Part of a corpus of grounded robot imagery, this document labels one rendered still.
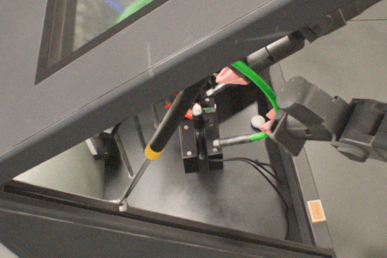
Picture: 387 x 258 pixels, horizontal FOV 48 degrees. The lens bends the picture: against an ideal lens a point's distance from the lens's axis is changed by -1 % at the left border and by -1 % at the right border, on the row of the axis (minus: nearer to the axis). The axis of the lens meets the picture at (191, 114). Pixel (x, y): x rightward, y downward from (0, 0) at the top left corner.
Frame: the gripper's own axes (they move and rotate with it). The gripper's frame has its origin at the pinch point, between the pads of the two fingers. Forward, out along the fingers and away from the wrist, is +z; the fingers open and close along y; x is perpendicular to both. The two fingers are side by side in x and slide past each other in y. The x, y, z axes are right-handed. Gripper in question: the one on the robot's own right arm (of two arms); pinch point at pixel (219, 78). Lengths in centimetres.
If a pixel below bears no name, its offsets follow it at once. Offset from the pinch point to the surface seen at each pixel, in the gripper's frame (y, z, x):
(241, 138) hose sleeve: -7.9, -0.1, 10.7
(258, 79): 3.9, -15.4, 11.4
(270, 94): 0.1, -14.8, 11.8
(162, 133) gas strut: 22.2, -19.7, 34.4
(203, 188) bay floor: -23.8, 29.6, 6.9
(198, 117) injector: -4.8, 11.3, 2.2
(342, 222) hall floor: -121, 48, -26
